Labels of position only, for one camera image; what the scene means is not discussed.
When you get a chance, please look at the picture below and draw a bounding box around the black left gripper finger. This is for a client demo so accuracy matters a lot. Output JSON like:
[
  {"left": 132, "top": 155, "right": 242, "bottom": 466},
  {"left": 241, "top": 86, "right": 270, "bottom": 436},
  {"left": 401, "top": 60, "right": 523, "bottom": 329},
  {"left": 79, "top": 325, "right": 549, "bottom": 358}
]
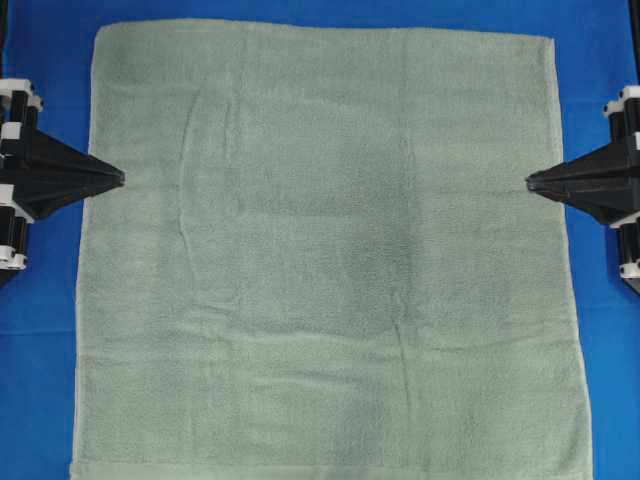
[
  {"left": 1, "top": 172, "right": 124, "bottom": 222},
  {"left": 1, "top": 123, "right": 124, "bottom": 181}
]

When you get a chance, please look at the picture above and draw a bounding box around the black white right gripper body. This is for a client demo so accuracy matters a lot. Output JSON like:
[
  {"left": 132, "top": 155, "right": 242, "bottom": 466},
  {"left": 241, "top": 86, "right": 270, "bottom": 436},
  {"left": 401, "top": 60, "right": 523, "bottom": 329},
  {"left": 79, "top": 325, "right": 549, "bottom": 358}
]
[{"left": 604, "top": 85, "right": 639, "bottom": 278}]

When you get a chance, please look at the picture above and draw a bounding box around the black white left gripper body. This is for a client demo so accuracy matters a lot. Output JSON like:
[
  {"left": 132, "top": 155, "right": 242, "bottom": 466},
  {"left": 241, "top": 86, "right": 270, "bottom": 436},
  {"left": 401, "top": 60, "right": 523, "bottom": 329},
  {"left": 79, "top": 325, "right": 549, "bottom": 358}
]
[{"left": 1, "top": 78, "right": 43, "bottom": 270}]

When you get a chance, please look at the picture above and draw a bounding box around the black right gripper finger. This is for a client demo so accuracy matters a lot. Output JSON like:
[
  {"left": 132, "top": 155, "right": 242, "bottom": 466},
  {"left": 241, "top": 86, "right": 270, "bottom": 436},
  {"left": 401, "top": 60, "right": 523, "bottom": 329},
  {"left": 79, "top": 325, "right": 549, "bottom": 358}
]
[
  {"left": 527, "top": 180, "right": 639, "bottom": 228},
  {"left": 527, "top": 146, "right": 639, "bottom": 186}
]

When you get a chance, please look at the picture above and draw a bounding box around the sage green bath towel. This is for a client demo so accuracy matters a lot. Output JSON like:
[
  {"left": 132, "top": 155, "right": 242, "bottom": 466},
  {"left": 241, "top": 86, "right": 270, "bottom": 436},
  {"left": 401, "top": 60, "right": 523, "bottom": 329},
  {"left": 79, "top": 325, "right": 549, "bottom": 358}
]
[{"left": 70, "top": 20, "right": 593, "bottom": 479}]

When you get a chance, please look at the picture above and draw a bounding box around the blue table cloth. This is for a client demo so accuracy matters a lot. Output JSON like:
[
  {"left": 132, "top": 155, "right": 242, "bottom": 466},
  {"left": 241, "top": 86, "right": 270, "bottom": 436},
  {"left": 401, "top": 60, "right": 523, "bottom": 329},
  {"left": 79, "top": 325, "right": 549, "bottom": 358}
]
[{"left": 1, "top": 1, "right": 639, "bottom": 479}]

